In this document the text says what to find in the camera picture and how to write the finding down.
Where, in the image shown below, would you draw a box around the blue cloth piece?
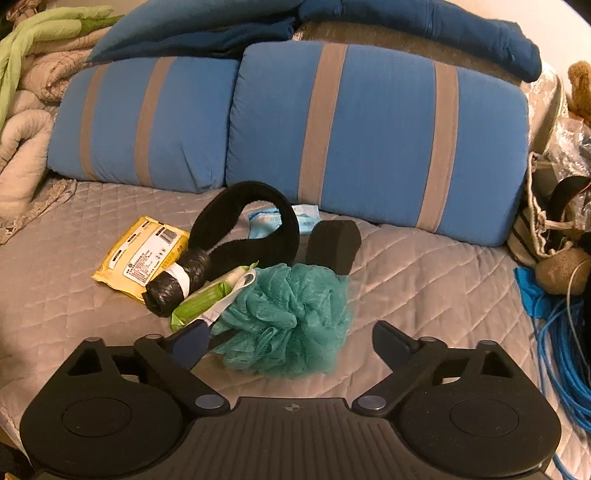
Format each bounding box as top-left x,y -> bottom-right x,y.
514,267 -> 550,319

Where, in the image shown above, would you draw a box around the beige quilt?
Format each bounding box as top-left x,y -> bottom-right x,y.
0,28 -> 112,245

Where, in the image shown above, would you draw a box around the brown plush ball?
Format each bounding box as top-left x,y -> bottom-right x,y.
534,247 -> 587,294

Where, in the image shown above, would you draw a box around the green cloth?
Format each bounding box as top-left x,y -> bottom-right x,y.
0,6 -> 125,132

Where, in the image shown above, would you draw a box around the yellow wet wipes packet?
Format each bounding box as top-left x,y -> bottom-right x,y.
91,216 -> 191,305

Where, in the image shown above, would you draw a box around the large blue grey-striped pillow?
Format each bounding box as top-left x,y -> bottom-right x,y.
225,41 -> 530,247

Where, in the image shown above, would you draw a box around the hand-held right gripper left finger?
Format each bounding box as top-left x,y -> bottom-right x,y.
65,320 -> 230,414

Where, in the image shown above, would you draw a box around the striped canvas bag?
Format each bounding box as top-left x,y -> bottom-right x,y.
506,152 -> 591,268

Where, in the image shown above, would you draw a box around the blue cable coil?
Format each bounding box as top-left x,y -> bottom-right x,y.
531,295 -> 591,480

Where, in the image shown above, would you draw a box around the small blue grey-striped pillow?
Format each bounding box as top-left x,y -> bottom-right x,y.
47,56 -> 241,193

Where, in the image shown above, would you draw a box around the dark blue blanket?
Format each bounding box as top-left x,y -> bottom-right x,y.
85,0 -> 542,84

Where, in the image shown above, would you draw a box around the light blue small packet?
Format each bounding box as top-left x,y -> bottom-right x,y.
247,208 -> 283,240
291,204 -> 319,235

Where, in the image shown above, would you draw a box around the black strap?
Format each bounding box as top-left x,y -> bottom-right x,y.
549,175 -> 591,241

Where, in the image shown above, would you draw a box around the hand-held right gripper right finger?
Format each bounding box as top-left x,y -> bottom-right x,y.
353,320 -> 522,416

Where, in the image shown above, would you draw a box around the black trash bag roll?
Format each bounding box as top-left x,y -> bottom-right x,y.
144,248 -> 214,318

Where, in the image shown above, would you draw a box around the green tissue packet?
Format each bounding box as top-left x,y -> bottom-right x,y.
170,263 -> 259,332

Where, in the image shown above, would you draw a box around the teal mesh bath loofah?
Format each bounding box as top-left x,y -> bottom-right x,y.
211,264 -> 355,380

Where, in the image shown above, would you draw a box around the clear plastic bag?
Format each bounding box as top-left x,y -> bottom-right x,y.
549,115 -> 591,178

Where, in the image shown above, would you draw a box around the silver patterned cloth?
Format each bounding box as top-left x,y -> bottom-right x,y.
526,62 -> 570,155

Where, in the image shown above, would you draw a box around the black fleece earmuffs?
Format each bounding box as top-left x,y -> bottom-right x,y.
189,181 -> 301,282

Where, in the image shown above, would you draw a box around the grey quilted bedspread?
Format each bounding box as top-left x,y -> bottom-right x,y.
0,178 -> 568,462

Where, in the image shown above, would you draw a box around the brown teddy bear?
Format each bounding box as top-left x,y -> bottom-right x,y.
567,61 -> 591,121

